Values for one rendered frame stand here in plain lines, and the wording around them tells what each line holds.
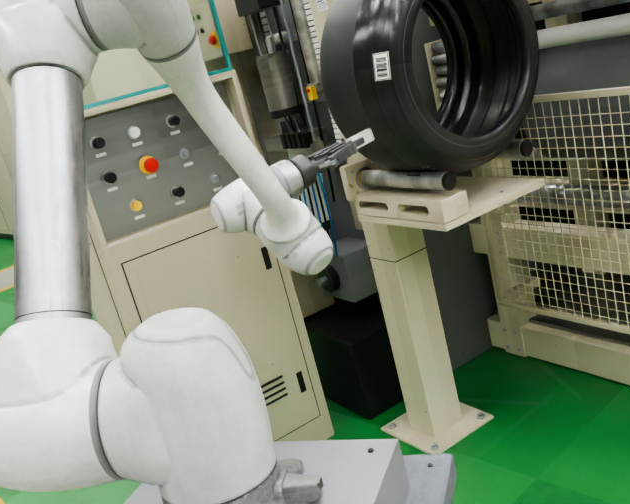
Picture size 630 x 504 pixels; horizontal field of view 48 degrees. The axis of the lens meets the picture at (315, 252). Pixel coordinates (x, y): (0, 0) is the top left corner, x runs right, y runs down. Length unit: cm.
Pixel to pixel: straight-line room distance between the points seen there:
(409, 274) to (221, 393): 139
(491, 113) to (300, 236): 85
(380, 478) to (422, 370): 132
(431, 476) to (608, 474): 112
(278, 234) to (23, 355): 61
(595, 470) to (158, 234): 139
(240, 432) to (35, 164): 47
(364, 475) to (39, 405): 42
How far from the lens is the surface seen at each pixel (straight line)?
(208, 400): 85
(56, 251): 101
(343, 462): 104
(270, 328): 230
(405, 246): 216
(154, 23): 114
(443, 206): 174
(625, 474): 218
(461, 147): 177
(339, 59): 174
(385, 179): 191
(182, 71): 122
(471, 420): 245
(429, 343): 228
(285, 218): 137
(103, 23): 114
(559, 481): 217
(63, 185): 105
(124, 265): 207
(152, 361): 85
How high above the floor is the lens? 129
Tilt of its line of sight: 16 degrees down
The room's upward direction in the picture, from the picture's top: 15 degrees counter-clockwise
